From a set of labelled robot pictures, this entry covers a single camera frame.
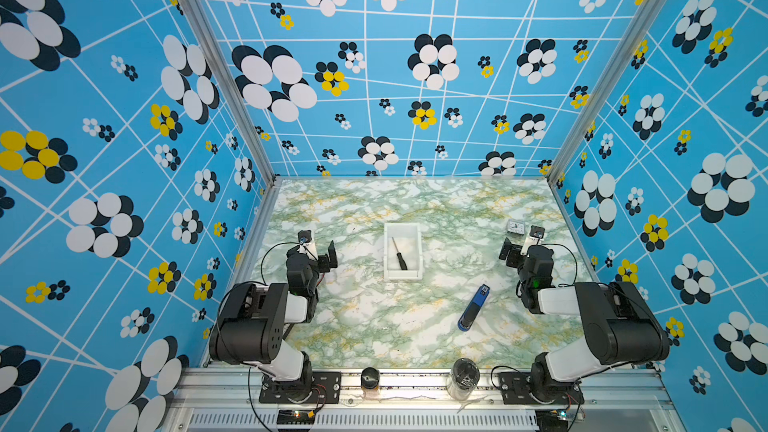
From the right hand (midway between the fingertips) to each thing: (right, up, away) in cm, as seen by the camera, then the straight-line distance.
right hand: (525, 242), depth 93 cm
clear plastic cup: (-26, -27, -28) cm, 47 cm away
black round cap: (-47, -27, -27) cm, 61 cm away
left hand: (-65, 0, -1) cm, 65 cm away
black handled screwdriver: (-39, -7, +2) cm, 39 cm away
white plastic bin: (-37, 0, +9) cm, 38 cm away
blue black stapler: (-21, -21, -9) cm, 31 cm away
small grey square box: (+1, +4, +9) cm, 10 cm away
